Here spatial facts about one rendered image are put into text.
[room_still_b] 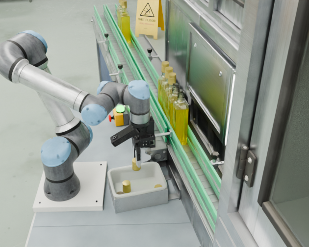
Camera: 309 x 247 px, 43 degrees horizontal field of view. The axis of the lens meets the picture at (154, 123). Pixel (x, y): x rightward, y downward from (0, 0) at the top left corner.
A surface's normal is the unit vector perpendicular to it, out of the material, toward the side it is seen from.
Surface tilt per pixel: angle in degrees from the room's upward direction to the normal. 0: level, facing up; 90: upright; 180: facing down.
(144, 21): 76
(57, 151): 7
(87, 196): 0
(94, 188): 0
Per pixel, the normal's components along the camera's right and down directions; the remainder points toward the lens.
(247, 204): -0.97, 0.14
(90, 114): -0.37, 0.53
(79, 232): 0.00, -0.82
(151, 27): -0.29, 0.34
